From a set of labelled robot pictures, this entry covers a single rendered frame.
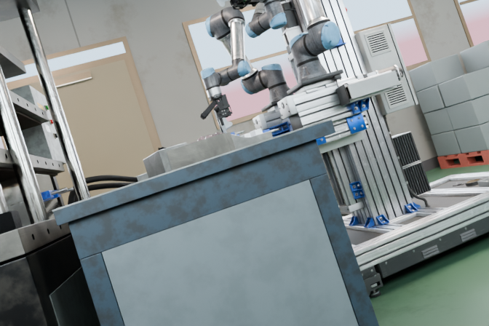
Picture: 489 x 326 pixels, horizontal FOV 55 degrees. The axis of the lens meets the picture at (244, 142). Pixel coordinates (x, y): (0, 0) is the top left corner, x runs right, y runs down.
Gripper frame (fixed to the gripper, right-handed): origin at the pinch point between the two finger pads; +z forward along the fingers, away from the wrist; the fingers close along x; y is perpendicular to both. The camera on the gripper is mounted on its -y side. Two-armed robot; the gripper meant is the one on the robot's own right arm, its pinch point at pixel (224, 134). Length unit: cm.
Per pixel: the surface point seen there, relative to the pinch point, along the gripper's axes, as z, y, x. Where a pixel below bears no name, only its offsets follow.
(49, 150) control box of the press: -19, -85, 2
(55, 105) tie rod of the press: -37, -74, -9
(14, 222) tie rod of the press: 13, -71, -125
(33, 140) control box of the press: -26, -91, 2
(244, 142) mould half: 9, 0, -50
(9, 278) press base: 24, -74, -129
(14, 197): 4, -84, -73
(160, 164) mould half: 8, -35, -57
